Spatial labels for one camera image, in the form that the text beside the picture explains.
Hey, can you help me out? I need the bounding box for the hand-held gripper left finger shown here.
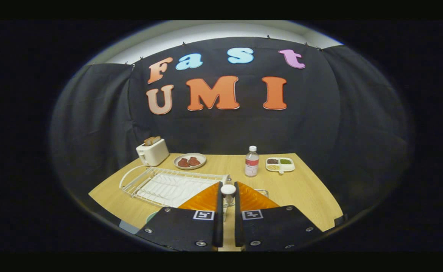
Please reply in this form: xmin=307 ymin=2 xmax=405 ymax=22
xmin=135 ymin=181 xmax=225 ymax=252

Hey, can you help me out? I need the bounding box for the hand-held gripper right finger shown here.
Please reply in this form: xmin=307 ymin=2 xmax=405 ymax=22
xmin=234 ymin=181 xmax=323 ymax=252

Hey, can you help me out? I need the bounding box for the metal wire basket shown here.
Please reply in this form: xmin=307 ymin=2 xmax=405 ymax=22
xmin=223 ymin=189 xmax=270 ymax=221

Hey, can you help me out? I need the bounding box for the white wire dish rack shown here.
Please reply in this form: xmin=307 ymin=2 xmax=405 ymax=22
xmin=119 ymin=165 xmax=231 ymax=208

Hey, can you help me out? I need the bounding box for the white plate with meat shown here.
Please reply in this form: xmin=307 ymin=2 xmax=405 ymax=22
xmin=173 ymin=153 xmax=207 ymax=170

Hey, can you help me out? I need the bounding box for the white divided dish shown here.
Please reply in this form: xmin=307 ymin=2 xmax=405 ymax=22
xmin=265 ymin=157 xmax=296 ymax=175

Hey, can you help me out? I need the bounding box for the clear bottle red label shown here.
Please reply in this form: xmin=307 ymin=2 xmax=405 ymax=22
xmin=244 ymin=146 xmax=260 ymax=177

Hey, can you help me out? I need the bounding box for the white toaster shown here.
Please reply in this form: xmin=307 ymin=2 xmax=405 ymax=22
xmin=136 ymin=138 xmax=170 ymax=167

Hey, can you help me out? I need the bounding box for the black backdrop cloth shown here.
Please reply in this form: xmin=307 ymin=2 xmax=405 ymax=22
xmin=50 ymin=37 xmax=411 ymax=223

